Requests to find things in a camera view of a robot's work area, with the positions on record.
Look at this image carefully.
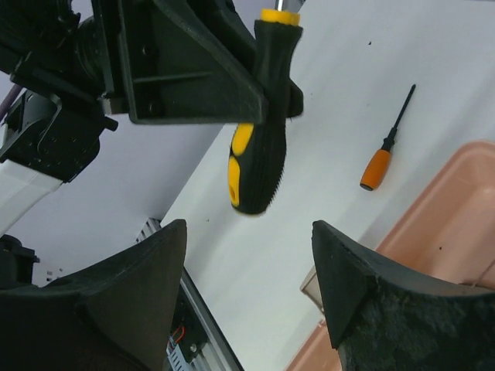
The orange handled black screwdriver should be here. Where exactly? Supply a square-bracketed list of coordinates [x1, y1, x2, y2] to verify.
[360, 84, 416, 191]

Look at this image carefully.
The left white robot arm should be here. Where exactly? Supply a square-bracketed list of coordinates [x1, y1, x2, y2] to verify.
[1, 1, 304, 231]

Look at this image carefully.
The aluminium mounting rail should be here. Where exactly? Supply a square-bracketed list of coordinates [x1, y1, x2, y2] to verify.
[135, 216, 244, 371]

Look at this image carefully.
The black yellow screwdriver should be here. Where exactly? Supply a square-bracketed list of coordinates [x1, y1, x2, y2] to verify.
[227, 0, 303, 216]

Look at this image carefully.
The pink plastic tool box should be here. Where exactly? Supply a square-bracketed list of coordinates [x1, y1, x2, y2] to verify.
[288, 141, 494, 370]

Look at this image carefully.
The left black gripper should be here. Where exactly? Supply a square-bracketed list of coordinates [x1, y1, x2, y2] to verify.
[75, 1, 267, 124]

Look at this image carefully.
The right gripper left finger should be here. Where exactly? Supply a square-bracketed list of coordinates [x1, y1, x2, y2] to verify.
[71, 220, 187, 370]

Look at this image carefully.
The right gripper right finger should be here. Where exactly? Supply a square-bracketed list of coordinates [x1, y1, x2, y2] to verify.
[312, 220, 373, 348]

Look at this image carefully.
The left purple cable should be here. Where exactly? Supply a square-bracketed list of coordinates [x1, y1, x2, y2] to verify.
[0, 84, 20, 117]

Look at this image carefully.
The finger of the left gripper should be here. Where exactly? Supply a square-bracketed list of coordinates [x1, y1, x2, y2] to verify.
[208, 0, 305, 119]

